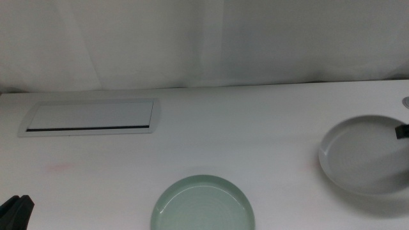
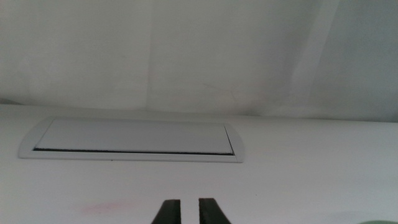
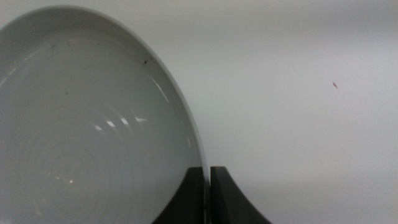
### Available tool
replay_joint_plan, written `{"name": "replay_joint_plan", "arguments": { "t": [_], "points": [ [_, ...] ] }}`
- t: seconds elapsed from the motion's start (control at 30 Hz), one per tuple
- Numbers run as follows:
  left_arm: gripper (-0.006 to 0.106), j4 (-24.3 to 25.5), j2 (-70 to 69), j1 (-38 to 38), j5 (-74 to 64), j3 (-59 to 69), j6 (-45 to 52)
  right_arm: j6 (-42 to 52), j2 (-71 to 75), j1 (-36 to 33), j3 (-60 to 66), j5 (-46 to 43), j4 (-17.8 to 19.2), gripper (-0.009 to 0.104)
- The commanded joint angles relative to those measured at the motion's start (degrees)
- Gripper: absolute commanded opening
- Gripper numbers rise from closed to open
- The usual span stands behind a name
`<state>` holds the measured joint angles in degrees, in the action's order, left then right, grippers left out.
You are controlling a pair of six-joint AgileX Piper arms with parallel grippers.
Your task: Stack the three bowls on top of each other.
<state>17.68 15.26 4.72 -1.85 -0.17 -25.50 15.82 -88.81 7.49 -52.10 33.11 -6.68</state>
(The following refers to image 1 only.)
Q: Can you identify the pale green shallow bowl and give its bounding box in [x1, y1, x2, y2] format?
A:
[150, 174, 256, 230]

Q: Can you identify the silver rectangular cable hatch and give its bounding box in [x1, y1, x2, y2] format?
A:
[17, 98, 162, 138]

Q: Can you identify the white backdrop curtain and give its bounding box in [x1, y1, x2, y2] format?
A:
[0, 0, 409, 94]

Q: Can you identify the grey shallow bowl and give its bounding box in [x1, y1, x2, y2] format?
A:
[318, 114, 409, 196]

